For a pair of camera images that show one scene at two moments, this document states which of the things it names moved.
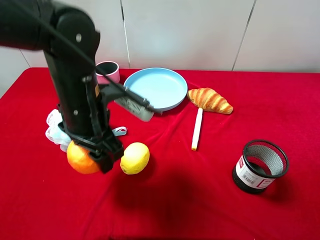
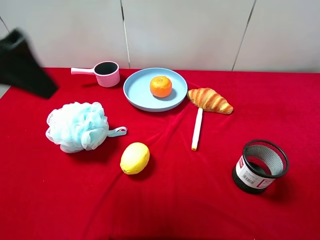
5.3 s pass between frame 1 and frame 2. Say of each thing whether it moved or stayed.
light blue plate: stayed
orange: moved
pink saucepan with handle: stayed
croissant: stayed
